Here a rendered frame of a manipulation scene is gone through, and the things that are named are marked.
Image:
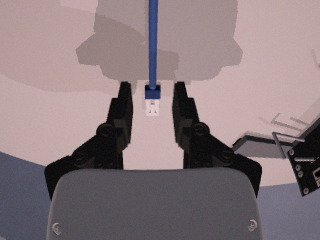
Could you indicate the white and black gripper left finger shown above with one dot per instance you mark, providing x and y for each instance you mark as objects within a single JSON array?
[{"x": 103, "y": 150}]

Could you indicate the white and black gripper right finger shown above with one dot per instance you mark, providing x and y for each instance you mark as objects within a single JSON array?
[{"x": 201, "y": 149}]

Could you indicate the blue patch cord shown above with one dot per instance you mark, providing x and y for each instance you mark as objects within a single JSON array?
[{"x": 153, "y": 17}]

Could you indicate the white ethernet plug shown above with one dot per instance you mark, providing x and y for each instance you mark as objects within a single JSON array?
[{"x": 152, "y": 100}]

